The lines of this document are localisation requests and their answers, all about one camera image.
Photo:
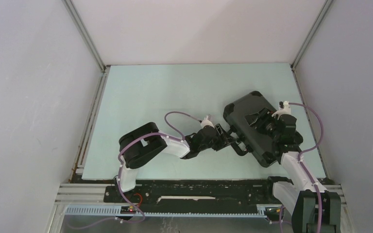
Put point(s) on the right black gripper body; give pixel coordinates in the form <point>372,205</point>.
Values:
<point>267,125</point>

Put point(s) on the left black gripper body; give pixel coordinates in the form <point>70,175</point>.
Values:
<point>214,143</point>

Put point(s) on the black poker case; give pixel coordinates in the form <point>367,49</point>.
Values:
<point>260,146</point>

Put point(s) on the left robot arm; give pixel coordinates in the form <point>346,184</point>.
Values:
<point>141,145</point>

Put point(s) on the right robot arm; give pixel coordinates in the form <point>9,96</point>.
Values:
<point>312,207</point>

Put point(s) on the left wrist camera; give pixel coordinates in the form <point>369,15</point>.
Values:
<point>206,122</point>

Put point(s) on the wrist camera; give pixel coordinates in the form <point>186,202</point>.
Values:
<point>284,109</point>
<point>206,122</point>

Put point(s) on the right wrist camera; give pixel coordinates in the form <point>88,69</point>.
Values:
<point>284,109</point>

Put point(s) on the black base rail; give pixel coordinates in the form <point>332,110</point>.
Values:
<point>197,196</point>

